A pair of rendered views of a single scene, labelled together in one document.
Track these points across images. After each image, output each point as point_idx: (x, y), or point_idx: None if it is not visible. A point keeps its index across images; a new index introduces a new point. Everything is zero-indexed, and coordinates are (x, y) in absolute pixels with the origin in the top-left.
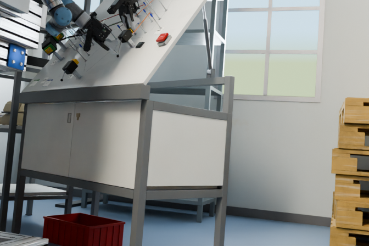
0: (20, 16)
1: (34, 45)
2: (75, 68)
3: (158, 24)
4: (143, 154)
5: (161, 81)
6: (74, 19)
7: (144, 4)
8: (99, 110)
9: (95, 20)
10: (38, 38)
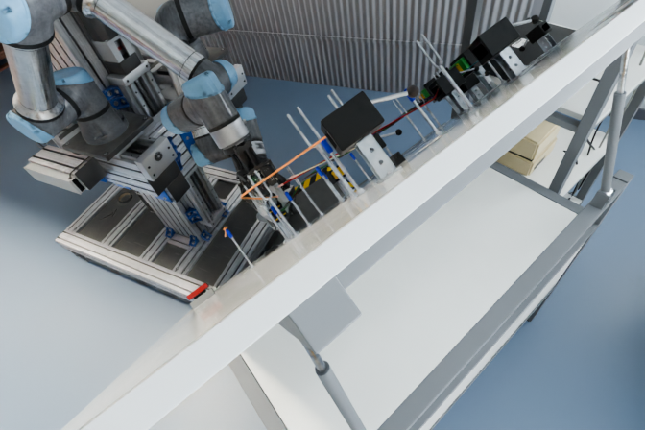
0: (87, 189)
1: (153, 193)
2: (334, 182)
3: (245, 257)
4: None
5: (486, 313)
6: None
7: (277, 187)
8: None
9: None
10: (152, 188)
